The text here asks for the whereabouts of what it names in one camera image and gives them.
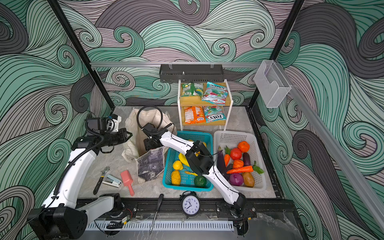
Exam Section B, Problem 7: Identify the beige canvas tote bag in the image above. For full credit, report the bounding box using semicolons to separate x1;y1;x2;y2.
122;108;172;184

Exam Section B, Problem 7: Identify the yellow banana bunch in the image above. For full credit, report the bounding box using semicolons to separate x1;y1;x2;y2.
179;153;190;167

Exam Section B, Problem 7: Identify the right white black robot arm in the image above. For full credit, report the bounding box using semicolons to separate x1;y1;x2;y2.
140;123;247;218

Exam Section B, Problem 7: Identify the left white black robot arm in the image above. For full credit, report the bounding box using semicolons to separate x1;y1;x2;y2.
27;128;132;240

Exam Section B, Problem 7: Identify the orange candy bag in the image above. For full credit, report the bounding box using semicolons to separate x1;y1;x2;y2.
184;106;206;125

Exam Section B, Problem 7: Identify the green yellow snack bag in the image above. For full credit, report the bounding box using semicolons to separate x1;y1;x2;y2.
181;83;204;98

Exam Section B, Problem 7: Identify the green Fox's candy bag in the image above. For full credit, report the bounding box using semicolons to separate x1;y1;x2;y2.
203;106;227;123

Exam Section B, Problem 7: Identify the red green candy bag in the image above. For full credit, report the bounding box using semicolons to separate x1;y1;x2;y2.
202;82;228;106

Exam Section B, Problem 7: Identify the black adjustable wrench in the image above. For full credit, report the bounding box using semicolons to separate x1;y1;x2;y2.
93;167;110;195

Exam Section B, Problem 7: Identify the yellow lemon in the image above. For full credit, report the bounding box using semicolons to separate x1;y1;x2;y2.
173;161;184;171

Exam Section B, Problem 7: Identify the teal plastic basket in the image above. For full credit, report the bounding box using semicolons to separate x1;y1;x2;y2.
163;131;214;192

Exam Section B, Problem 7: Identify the white stapler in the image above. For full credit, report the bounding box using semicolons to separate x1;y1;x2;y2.
102;174;122;188

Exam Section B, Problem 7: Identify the pink plastic scoop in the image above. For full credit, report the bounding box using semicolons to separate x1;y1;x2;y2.
121;170;135;197

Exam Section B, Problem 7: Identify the white wooden shelf rack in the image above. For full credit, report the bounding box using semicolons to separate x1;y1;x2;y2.
177;79;234;131

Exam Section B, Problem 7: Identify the white plastic basket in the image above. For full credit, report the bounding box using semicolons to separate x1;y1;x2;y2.
213;131;267;192

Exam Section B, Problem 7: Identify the purple eggplant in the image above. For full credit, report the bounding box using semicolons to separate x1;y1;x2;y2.
217;146;228;180

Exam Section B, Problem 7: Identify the black alarm clock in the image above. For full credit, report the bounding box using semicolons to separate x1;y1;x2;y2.
180;191;201;218

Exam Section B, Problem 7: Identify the small carrot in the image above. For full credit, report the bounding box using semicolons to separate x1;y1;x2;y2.
224;146;231;167

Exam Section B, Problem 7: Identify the red tomato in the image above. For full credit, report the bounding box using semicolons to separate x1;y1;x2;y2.
230;148;243;160

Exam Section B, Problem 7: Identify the small orange pumpkin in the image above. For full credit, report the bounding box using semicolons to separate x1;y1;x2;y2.
233;159;244;169

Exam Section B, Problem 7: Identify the orange tangerine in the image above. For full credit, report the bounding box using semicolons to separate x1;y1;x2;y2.
238;141;250;153

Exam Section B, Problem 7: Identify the purple onion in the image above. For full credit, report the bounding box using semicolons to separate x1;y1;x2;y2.
229;173;244;186

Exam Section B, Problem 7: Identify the small dark eggplant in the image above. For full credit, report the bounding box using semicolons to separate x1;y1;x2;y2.
243;153;251;167

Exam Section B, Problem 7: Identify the brown potato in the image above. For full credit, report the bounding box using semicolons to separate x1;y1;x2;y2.
242;172;255;188

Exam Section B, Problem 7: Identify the orange carrot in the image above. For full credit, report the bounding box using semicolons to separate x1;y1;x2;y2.
227;165;264;174

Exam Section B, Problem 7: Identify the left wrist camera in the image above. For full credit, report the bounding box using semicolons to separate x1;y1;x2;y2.
85;114;122;134

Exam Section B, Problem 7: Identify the black handled screwdriver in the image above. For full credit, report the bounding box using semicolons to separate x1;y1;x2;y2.
149;194;164;235

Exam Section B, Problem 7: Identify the black metal wall tray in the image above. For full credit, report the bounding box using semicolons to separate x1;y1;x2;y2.
159;64;225;83

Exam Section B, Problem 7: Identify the white perforated cable duct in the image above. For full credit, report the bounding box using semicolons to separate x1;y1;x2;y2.
86;221;235;232

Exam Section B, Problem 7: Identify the clear plastic wall holder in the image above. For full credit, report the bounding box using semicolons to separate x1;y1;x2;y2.
254;60;292;108

